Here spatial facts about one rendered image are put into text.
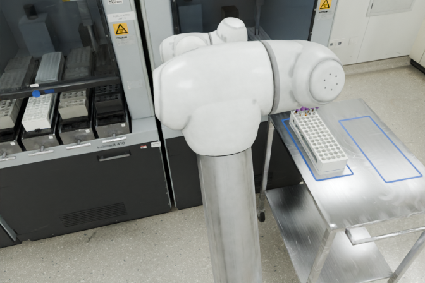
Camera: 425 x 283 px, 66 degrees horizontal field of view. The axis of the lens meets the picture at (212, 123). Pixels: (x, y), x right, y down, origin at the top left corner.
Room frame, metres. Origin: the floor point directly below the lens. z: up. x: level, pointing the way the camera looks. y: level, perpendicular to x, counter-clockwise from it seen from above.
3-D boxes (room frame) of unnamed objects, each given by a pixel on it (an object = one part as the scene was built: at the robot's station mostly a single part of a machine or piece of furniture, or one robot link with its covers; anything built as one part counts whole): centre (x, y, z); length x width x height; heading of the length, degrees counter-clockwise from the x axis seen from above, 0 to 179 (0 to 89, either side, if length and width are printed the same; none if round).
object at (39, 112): (1.21, 0.78, 0.83); 0.30 x 0.10 x 0.06; 12
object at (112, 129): (1.41, 0.51, 0.78); 0.73 x 0.14 x 0.09; 12
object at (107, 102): (1.18, 0.46, 0.85); 0.12 x 0.02 x 0.06; 102
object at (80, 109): (1.14, 0.61, 0.85); 0.12 x 0.02 x 0.06; 103
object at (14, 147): (1.31, 0.96, 0.78); 0.73 x 0.14 x 0.09; 12
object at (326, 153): (0.91, -0.40, 0.85); 0.30 x 0.10 x 0.06; 10
